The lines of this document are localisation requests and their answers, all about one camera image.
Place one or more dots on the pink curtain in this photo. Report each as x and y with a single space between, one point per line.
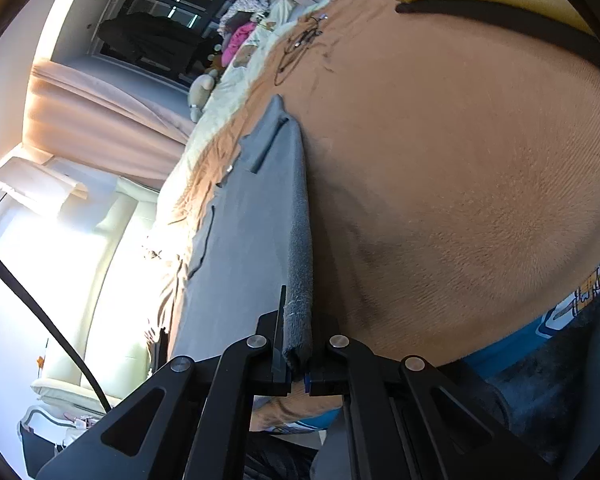
105 115

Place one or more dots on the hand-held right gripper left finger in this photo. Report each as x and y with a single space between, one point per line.
275 360

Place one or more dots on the cream duvet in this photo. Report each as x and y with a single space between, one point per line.
220 105

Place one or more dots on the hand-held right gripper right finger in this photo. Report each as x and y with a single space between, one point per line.
325 360

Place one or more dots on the brown stuffed bear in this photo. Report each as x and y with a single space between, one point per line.
242 56

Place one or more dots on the cream stuffed toy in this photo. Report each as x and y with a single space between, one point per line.
202 95

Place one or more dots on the orange-brown blanket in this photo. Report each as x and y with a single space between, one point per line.
455 160

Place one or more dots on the pink cloth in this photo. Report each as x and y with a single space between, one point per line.
237 40

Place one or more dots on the floral cloth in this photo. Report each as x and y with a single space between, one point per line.
250 2

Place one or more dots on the grey t-shirt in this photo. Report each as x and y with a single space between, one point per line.
250 240

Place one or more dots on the black folded printed t-shirt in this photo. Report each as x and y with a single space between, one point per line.
159 355

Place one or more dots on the cream padded headboard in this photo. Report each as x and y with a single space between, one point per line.
110 310

